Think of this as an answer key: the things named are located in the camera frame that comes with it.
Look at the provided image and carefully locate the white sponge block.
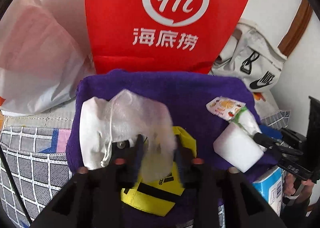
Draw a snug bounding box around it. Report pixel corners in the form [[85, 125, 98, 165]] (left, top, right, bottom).
[[213, 122, 264, 173]]

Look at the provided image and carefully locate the white drawstring pouch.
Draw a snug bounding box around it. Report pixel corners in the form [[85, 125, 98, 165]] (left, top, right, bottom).
[[79, 90, 177, 182]]

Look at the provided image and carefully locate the fruit print sachet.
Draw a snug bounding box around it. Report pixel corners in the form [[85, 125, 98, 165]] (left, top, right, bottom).
[[206, 97, 246, 121]]

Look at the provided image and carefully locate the yellow black pouch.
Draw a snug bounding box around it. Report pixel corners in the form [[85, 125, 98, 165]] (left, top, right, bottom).
[[120, 126, 198, 217]]

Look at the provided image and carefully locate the right hand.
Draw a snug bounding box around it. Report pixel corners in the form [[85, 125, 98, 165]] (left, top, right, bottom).
[[282, 172, 316, 205]]

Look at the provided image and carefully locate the blue tissue pack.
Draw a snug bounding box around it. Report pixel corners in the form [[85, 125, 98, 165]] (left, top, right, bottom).
[[252, 166, 283, 216]]

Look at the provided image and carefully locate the purple fluffy towel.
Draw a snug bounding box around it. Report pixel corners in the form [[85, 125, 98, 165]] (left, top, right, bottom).
[[65, 69, 278, 228]]

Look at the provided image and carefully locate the grey Nike bag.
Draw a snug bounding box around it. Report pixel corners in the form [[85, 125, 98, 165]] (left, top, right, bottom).
[[209, 19, 287, 93]]

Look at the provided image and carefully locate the grey checked bed cover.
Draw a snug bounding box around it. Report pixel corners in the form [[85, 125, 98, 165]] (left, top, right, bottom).
[[0, 98, 292, 228]]

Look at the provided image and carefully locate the red paper bag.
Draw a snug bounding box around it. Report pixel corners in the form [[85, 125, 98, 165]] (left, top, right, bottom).
[[85, 0, 248, 74]]

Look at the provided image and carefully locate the white Miniso plastic bag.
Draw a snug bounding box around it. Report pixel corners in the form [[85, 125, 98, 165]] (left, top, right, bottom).
[[1, 0, 95, 116]]

